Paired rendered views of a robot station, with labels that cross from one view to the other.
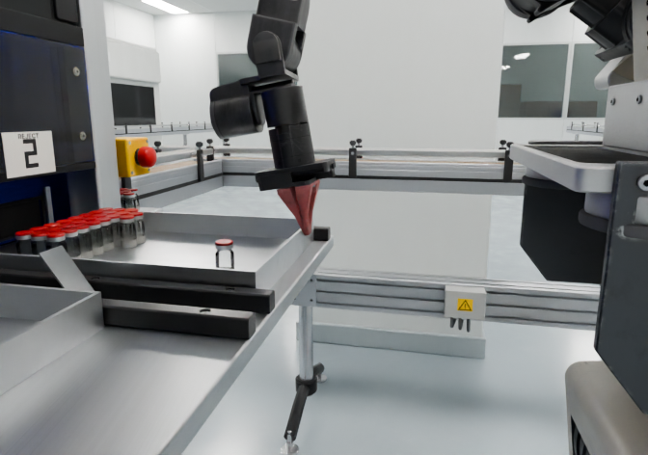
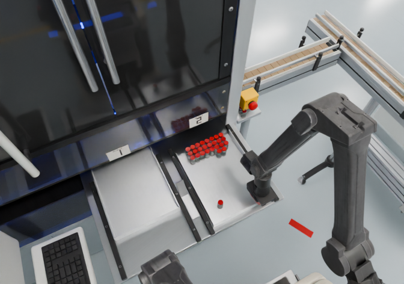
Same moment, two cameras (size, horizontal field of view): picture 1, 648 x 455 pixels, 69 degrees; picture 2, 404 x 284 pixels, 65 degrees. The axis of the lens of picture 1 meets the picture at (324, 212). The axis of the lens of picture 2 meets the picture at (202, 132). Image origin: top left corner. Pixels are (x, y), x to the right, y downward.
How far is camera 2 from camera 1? 103 cm
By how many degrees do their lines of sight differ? 60
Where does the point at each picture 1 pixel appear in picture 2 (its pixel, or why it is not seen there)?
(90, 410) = (160, 240)
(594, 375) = not seen: outside the picture
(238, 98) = (248, 165)
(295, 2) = (267, 168)
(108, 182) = (231, 115)
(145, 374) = (174, 237)
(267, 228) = not seen: hidden behind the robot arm
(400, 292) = (390, 177)
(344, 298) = not seen: hidden behind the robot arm
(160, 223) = (237, 145)
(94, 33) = (237, 74)
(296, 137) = (258, 190)
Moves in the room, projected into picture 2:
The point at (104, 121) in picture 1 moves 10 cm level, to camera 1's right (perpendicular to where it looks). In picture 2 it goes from (234, 99) to (252, 114)
